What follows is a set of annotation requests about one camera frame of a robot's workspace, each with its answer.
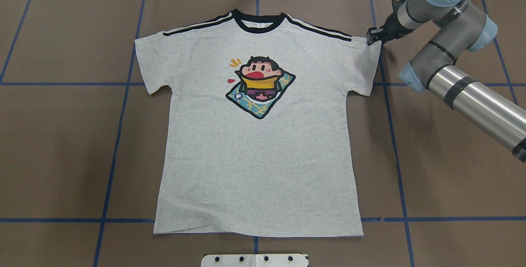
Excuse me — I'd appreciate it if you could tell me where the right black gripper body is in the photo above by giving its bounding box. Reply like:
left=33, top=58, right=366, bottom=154
left=376, top=12, right=413, bottom=42

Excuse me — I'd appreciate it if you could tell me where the grey cartoon print t-shirt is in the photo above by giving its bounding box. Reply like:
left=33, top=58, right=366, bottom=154
left=135, top=10, right=381, bottom=237

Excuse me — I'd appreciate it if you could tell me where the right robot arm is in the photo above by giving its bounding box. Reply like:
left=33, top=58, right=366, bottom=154
left=366, top=0, right=526, bottom=162

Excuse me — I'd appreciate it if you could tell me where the brown table mat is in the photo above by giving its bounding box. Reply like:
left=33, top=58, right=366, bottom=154
left=0, top=0, right=525, bottom=267

